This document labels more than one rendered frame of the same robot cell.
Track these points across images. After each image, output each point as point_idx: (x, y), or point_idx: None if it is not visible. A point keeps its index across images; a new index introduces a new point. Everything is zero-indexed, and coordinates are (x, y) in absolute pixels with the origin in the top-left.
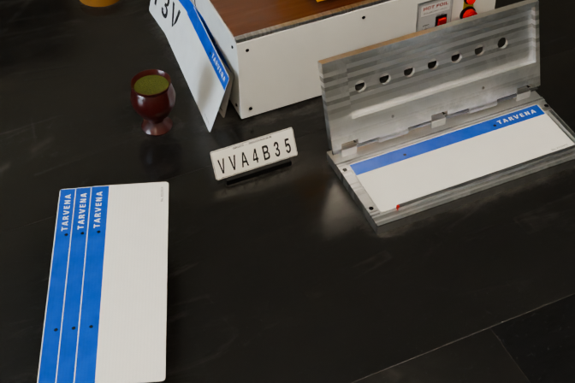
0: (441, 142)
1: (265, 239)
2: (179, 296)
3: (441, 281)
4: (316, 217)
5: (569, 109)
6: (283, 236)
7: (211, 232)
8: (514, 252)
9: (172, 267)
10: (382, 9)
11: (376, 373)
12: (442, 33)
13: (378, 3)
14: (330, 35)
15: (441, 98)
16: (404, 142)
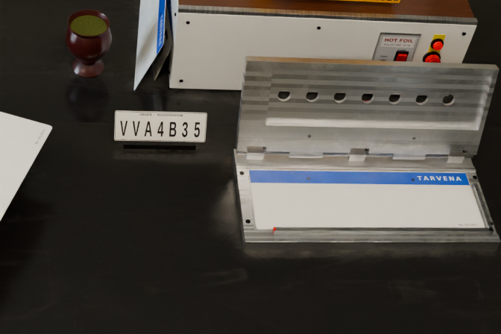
0: (350, 178)
1: (132, 215)
2: (20, 243)
3: (284, 321)
4: (192, 211)
5: (498, 188)
6: (151, 218)
7: (84, 190)
8: (372, 317)
9: (29, 211)
10: (340, 26)
11: None
12: (385, 70)
13: (338, 19)
14: (279, 35)
15: (366, 135)
16: (314, 165)
